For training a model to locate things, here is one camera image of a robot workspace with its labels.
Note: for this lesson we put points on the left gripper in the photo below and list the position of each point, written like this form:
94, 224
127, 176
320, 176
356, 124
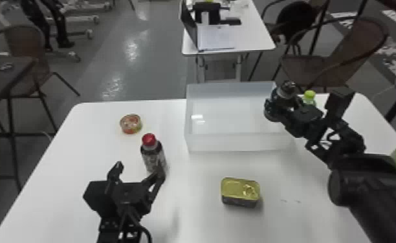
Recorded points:
127, 196

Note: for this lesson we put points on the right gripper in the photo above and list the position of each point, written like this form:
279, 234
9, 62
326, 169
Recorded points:
305, 120

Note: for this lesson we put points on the black bottle with grey cap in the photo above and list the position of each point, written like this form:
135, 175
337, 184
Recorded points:
287, 90

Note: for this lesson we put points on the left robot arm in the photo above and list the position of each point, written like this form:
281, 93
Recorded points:
121, 232

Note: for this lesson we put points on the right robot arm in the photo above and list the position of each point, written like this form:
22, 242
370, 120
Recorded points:
371, 190

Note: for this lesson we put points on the black bottle with red cap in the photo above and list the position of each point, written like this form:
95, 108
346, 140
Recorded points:
153, 154

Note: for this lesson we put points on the red round can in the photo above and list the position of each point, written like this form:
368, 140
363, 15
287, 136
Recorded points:
130, 123

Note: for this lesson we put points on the clear box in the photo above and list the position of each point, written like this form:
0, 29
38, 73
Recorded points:
232, 118

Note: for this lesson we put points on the white side table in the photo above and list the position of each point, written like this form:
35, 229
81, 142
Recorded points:
252, 37

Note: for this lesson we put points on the brown chair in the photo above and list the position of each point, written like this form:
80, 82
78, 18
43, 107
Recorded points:
351, 51
28, 44

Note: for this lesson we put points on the black chair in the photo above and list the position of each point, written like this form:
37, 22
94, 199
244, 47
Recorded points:
296, 17

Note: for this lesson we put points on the yellow can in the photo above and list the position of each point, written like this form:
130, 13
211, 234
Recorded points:
240, 191

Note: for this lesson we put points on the dark side table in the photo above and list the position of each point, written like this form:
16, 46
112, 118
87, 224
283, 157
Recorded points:
4, 81

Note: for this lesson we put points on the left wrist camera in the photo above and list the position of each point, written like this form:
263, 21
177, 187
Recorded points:
95, 198

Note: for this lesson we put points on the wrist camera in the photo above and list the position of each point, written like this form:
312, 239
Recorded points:
95, 198
339, 101

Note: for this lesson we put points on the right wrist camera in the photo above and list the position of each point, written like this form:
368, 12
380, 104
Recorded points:
339, 101

